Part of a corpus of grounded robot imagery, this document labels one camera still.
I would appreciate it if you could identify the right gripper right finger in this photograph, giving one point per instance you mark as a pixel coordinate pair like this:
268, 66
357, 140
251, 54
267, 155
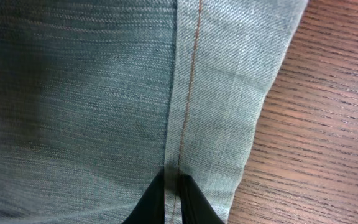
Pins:
195, 208

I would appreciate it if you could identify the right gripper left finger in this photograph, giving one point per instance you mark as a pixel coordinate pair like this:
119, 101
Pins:
151, 207

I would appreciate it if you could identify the light blue denim shorts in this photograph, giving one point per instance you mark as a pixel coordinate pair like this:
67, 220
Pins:
97, 97

